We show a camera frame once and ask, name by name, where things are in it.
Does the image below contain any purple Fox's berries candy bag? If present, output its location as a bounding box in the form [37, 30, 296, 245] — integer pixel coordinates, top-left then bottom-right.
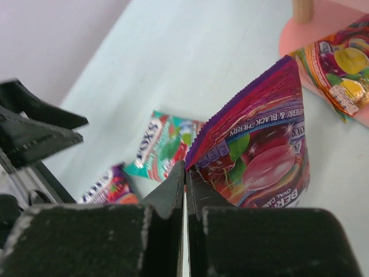
[77, 163, 139, 204]

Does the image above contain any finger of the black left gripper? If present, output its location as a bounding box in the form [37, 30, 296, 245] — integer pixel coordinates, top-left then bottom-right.
[1, 78, 88, 129]
[1, 107, 83, 169]

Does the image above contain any orange Fox's fruits candy bag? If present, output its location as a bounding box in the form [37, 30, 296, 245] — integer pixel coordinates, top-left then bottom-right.
[290, 14, 368, 126]

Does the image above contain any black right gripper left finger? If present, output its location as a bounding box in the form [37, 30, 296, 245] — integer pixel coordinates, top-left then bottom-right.
[1, 161, 185, 276]

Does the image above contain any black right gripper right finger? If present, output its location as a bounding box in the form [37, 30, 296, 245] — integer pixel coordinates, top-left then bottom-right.
[186, 170, 362, 276]

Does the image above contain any purple candy bag face-down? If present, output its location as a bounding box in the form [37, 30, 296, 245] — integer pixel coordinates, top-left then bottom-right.
[185, 56, 310, 208]

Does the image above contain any pink three-tier shelf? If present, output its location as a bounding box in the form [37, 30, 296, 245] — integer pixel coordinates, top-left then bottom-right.
[279, 1, 368, 126]

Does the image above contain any teal Fox's candy bag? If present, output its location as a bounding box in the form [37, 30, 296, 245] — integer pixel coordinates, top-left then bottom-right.
[125, 110, 204, 182]

